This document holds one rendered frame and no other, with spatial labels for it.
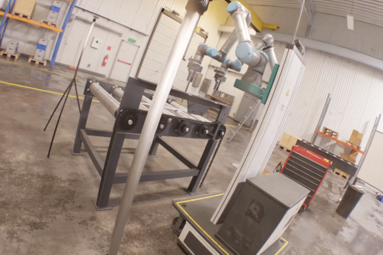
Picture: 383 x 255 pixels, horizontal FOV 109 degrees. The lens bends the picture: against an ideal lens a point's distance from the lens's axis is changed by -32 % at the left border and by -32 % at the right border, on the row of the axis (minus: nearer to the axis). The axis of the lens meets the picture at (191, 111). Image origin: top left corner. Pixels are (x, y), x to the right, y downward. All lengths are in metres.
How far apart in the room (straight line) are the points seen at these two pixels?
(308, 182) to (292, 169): 0.35
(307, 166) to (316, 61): 9.41
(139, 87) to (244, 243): 1.30
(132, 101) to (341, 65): 11.43
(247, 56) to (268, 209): 0.93
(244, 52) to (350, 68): 10.97
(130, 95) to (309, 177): 2.85
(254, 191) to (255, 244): 0.36
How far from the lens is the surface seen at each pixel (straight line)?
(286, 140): 9.54
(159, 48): 12.20
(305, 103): 11.68
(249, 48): 1.25
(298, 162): 3.40
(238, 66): 1.74
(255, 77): 1.34
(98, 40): 10.52
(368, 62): 11.59
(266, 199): 1.26
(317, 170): 3.37
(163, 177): 2.07
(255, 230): 1.35
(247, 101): 12.24
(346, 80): 11.81
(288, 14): 14.17
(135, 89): 1.46
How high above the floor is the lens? 1.27
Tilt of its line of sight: 8 degrees down
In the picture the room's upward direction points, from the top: 21 degrees clockwise
